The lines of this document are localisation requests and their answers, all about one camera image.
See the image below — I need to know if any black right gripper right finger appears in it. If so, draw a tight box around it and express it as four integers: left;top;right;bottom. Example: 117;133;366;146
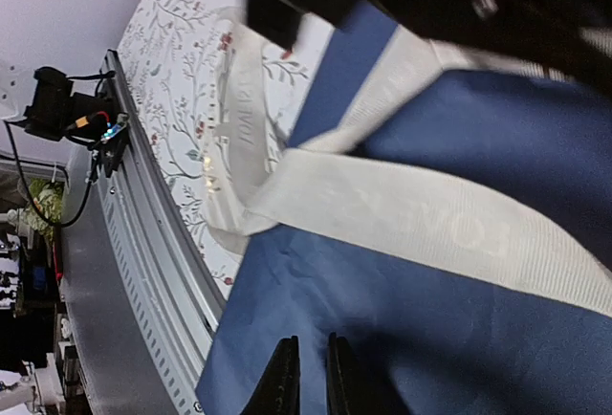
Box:
326;333;396;415

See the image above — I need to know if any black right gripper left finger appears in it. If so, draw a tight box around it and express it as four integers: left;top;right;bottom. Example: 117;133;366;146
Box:
241;336;300;415

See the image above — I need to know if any blue wrapping paper sheet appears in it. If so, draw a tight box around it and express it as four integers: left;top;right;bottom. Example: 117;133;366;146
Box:
196;6;611;414

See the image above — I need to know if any clear plastic wrap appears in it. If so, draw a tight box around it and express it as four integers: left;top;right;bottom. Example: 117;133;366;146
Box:
205;20;612;318

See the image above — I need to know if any background flower bouquet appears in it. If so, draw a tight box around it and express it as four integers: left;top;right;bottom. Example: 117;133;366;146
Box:
26;179;64;240

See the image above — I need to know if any floral patterned tablecloth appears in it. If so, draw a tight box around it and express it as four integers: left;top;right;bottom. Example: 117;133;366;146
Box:
119;0;332;295

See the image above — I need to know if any front aluminium rail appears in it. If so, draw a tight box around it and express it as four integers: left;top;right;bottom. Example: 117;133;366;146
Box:
61;49;229;415

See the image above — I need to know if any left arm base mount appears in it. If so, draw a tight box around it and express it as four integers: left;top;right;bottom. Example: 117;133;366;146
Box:
63;70;130;178

